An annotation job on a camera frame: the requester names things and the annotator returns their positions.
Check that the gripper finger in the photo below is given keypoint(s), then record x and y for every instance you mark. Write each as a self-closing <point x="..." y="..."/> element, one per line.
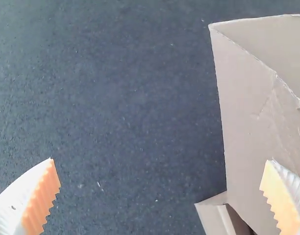
<point x="287" y="203"/>
<point x="25" y="200"/>

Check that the cardboard box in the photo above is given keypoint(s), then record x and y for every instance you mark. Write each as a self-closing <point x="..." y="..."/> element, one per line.
<point x="257" y="110"/>

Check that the black mat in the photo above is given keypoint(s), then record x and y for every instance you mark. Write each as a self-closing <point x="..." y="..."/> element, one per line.
<point x="103" y="98"/>

